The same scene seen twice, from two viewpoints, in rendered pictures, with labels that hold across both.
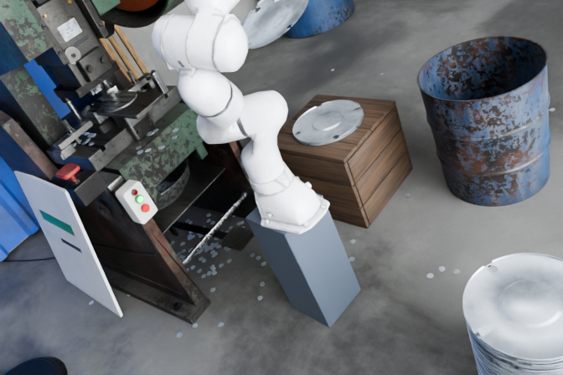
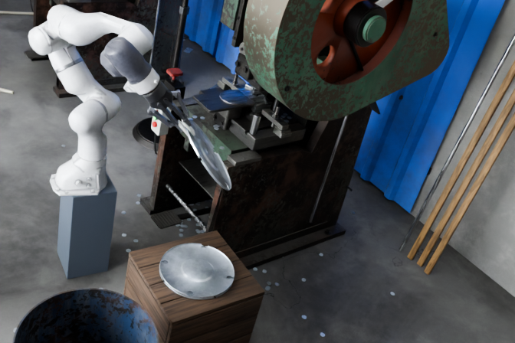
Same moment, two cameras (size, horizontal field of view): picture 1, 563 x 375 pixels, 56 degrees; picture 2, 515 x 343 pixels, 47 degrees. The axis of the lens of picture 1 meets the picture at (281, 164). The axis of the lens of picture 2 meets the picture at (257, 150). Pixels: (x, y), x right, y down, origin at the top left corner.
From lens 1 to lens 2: 2.70 m
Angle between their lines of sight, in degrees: 71
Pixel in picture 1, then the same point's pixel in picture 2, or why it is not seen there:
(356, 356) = (22, 252)
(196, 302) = (150, 203)
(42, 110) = not seen: hidden behind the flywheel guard
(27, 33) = (228, 10)
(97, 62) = (244, 66)
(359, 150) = (138, 274)
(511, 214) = not seen: outside the picture
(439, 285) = (18, 315)
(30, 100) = not seen: hidden behind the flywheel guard
